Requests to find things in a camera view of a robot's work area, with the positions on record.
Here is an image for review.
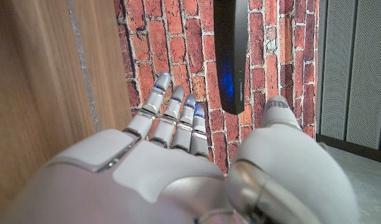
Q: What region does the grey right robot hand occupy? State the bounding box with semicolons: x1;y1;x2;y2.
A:
0;72;360;224

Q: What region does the red brick print backdrop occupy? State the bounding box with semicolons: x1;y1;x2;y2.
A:
113;0;320;175

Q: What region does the grey tape strip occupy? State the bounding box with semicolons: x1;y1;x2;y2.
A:
67;0;101;133

